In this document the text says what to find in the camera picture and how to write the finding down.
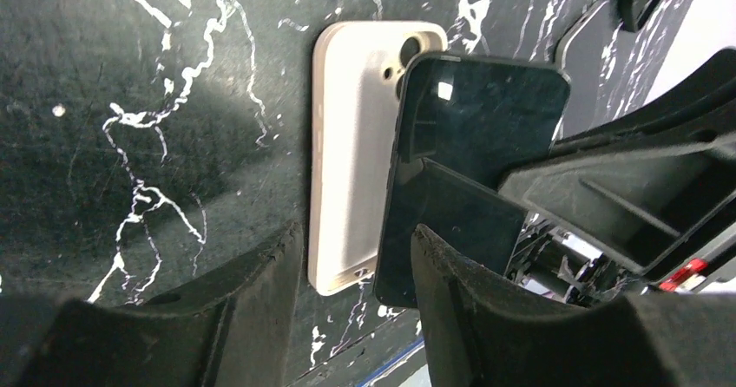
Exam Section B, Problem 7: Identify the beige phone case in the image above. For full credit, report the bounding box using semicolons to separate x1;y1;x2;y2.
307;21;448;296

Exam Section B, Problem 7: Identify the black smartphone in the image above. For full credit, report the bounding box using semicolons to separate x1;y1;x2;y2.
374;52;570;308

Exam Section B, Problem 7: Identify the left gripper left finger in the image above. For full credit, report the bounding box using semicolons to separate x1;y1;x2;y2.
1;222;304;386

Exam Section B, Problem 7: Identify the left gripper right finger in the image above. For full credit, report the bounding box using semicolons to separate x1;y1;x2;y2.
411;225;735;386

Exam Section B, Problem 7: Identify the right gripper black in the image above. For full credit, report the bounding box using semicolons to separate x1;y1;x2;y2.
498;48;735;307

